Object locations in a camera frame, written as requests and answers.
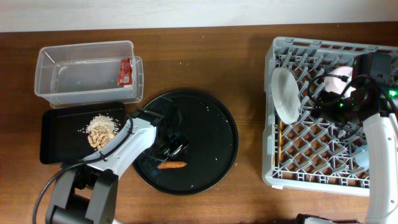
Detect orange carrot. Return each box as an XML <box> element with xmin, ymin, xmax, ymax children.
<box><xmin>158</xmin><ymin>161</ymin><xmax>187</xmax><ymax>169</ymax></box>

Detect blue cup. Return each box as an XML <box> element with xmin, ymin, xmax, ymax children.
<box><xmin>354</xmin><ymin>144</ymin><xmax>369</xmax><ymax>169</ymax></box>

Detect food scraps and rice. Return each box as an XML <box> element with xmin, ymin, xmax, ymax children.
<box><xmin>78</xmin><ymin>114</ymin><xmax>120</xmax><ymax>151</ymax></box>

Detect grey plate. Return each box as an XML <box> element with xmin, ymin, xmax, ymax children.
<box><xmin>271</xmin><ymin>68</ymin><xmax>301</xmax><ymax>124</ymax></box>

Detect wooden chopstick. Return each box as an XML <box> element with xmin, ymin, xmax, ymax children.
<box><xmin>278</xmin><ymin>119</ymin><xmax>283</xmax><ymax>165</ymax></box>

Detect red snack wrapper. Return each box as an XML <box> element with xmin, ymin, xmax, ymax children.
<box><xmin>118</xmin><ymin>58</ymin><xmax>132</xmax><ymax>86</ymax></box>

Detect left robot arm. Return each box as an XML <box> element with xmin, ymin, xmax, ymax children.
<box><xmin>45</xmin><ymin>97</ymin><xmax>188</xmax><ymax>223</ymax></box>

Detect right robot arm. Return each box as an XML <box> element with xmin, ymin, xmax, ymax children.
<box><xmin>311</xmin><ymin>52</ymin><xmax>397</xmax><ymax>223</ymax></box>

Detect grey dishwasher rack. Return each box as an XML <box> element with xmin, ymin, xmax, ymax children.
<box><xmin>262</xmin><ymin>37</ymin><xmax>397</xmax><ymax>197</ymax></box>

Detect round black serving tray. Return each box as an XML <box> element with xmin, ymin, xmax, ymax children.
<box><xmin>132</xmin><ymin>90</ymin><xmax>239</xmax><ymax>195</ymax></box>

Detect black rectangular tray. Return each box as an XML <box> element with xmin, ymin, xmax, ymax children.
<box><xmin>40</xmin><ymin>101</ymin><xmax>126</xmax><ymax>164</ymax></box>

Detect clear plastic bin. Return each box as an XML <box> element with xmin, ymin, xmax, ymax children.
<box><xmin>34</xmin><ymin>40</ymin><xmax>144</xmax><ymax>108</ymax></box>

